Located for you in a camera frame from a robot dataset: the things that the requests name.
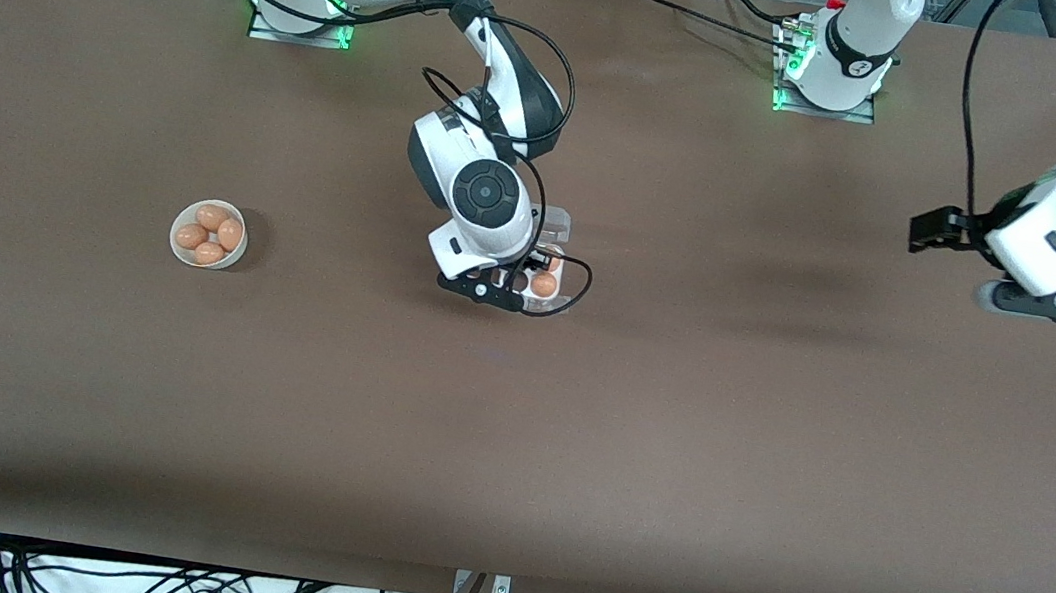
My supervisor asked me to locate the clear plastic egg box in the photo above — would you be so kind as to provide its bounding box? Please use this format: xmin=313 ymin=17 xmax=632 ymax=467
xmin=520 ymin=203 xmax=576 ymax=306

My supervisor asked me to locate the white round bowl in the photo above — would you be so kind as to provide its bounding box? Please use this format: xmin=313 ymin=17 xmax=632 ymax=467
xmin=166 ymin=195 xmax=253 ymax=274

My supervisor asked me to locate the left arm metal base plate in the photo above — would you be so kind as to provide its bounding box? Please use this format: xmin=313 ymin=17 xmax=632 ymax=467
xmin=767 ymin=20 xmax=889 ymax=127

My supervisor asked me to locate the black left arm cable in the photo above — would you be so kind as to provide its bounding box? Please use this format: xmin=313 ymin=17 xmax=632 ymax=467
xmin=945 ymin=0 xmax=1011 ymax=220

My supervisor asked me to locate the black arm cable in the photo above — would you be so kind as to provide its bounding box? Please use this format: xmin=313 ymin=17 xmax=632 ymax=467
xmin=147 ymin=0 xmax=628 ymax=324
xmin=945 ymin=0 xmax=1011 ymax=220

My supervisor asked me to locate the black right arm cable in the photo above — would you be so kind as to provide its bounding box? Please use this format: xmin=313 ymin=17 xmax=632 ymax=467
xmin=147 ymin=0 xmax=628 ymax=324

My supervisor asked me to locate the black base cable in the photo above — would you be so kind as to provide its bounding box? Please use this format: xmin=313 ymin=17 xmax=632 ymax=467
xmin=718 ymin=0 xmax=809 ymax=31
xmin=634 ymin=0 xmax=798 ymax=46

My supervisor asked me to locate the metal mount bracket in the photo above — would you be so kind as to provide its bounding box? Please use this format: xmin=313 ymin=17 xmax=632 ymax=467
xmin=451 ymin=570 xmax=513 ymax=593

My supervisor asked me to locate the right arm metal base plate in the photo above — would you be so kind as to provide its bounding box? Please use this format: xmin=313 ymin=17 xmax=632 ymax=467
xmin=246 ymin=1 xmax=358 ymax=52

